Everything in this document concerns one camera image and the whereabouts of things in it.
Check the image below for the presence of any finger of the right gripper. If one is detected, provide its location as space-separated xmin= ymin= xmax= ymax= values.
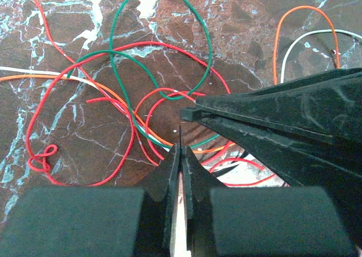
xmin=198 ymin=117 xmax=361 ymax=240
xmin=180 ymin=68 xmax=361 ymax=143

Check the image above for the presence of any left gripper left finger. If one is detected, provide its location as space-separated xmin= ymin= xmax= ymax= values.
xmin=1 ymin=144 xmax=180 ymax=256

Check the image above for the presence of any red wire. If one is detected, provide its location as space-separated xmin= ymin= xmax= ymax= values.
xmin=19 ymin=0 xmax=289 ymax=187

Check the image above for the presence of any orange wire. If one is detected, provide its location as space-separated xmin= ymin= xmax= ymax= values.
xmin=0 ymin=5 xmax=341 ymax=155

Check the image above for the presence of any white wire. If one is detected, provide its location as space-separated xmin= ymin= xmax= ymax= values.
xmin=0 ymin=29 xmax=362 ymax=173

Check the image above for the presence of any black zip tie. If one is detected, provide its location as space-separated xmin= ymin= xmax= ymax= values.
xmin=179 ymin=125 xmax=182 ymax=149

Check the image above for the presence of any green wire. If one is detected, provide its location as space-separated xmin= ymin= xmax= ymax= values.
xmin=66 ymin=0 xmax=221 ymax=150

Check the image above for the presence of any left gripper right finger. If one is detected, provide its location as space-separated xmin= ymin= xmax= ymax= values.
xmin=181 ymin=147 xmax=357 ymax=256

